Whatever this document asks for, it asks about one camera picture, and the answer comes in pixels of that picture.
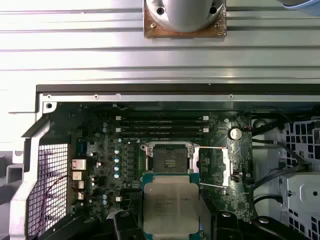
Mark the silver coin battery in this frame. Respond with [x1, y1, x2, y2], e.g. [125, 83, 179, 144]
[228, 126, 243, 141]

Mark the dark data cable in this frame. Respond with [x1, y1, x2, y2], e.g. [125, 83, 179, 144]
[252, 163, 310, 191]

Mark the black RAM slot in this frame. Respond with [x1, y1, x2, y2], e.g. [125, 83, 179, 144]
[115, 127, 210, 134]
[115, 114, 210, 121]
[118, 120, 206, 127]
[118, 133, 206, 140]

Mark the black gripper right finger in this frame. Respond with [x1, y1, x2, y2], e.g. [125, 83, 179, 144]
[199, 197, 302, 240]

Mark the silver perforated drive cage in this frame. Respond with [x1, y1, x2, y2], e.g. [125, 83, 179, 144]
[281, 117, 320, 240]

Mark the CPU socket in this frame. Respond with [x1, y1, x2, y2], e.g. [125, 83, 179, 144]
[140, 140, 201, 176]

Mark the brown square base plate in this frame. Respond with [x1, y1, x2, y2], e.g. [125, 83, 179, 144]
[143, 0, 228, 40]

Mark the black PC case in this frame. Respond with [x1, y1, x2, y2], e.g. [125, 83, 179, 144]
[7, 83, 320, 240]

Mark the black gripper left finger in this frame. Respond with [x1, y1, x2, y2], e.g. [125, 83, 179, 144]
[38, 209, 144, 240]

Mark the green motherboard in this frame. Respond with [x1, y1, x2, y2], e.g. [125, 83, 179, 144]
[48, 101, 255, 240]

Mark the wire locking lever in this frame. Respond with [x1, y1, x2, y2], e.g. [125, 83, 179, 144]
[199, 181, 225, 188]

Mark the short black wire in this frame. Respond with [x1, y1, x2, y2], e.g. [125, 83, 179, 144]
[252, 194, 283, 210]

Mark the silver CPU chip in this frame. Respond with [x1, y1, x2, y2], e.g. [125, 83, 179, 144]
[141, 173, 201, 237]

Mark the metal socket cover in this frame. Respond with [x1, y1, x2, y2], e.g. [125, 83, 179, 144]
[193, 146, 235, 188]

